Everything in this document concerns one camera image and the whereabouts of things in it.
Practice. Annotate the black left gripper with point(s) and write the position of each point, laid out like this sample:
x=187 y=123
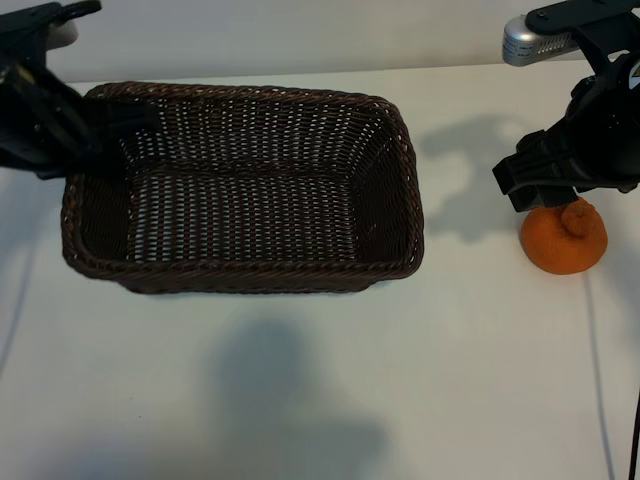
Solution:
x=30 y=125

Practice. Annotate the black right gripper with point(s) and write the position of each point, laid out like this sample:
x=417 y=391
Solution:
x=610 y=135

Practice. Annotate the orange with knobbed top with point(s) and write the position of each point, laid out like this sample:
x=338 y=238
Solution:
x=555 y=247

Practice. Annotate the brown wicker basket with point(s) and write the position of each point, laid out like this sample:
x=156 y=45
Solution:
x=240 y=215

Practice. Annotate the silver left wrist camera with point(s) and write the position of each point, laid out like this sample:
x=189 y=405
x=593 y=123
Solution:
x=65 y=35

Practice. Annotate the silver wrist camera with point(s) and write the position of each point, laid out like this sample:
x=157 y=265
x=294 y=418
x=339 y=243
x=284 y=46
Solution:
x=525 y=42
x=65 y=35

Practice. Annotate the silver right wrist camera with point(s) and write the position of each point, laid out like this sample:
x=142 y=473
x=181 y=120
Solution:
x=525 y=42

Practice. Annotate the black left camera mount bracket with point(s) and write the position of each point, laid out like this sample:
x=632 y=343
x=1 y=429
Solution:
x=30 y=15

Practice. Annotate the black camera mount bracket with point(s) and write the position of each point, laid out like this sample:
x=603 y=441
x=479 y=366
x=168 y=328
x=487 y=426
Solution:
x=590 y=17
x=30 y=15

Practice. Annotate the black right camera mount bracket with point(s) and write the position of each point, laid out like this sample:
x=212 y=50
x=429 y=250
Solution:
x=590 y=17

